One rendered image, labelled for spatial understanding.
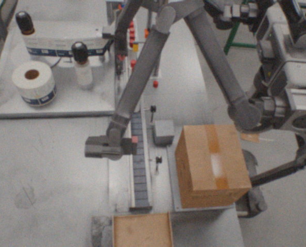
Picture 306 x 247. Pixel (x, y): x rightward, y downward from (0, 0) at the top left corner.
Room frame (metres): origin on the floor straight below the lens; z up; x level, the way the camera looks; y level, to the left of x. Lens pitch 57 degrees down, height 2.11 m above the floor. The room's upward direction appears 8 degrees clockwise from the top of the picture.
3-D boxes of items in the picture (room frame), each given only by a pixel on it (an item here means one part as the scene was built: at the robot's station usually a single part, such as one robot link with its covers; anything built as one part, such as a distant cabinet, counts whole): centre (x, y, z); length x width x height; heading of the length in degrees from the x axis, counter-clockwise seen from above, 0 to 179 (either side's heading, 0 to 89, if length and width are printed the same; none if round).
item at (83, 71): (1.01, 0.43, 1.03); 0.09 x 0.09 x 0.30
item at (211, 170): (0.53, -0.28, 0.99); 0.30 x 0.24 x 0.27; 11
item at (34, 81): (0.90, 0.67, 0.95); 0.20 x 0.20 x 0.14
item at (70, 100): (1.17, 0.63, 0.86); 0.80 x 0.67 x 0.05; 12
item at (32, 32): (1.19, 0.79, 1.04); 0.09 x 0.09 x 0.29
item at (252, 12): (1.05, -0.33, 1.45); 0.09 x 0.08 x 0.12; 5
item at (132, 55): (1.20, 0.19, 0.98); 0.05 x 0.05 x 0.20
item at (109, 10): (1.54, 0.35, 1.01); 0.14 x 0.13 x 0.26; 12
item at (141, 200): (1.14, 0.17, 0.86); 1.65 x 0.08 x 0.04; 12
